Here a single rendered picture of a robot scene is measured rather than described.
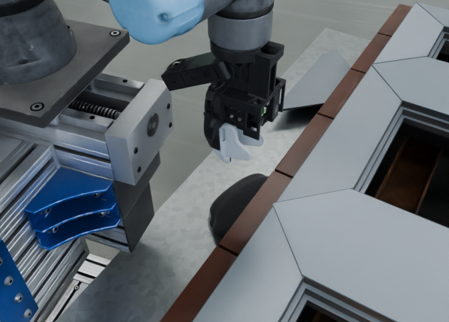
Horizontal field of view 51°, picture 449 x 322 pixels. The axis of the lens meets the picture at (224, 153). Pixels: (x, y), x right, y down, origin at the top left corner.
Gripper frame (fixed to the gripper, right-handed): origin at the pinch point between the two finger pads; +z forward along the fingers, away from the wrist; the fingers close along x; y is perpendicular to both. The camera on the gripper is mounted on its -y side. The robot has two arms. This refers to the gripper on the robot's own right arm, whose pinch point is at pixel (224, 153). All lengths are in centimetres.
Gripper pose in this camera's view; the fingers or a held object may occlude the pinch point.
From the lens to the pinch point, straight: 71.2
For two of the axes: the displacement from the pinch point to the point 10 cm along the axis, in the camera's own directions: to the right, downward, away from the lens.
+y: 8.5, 3.6, -3.8
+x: 5.2, -5.9, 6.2
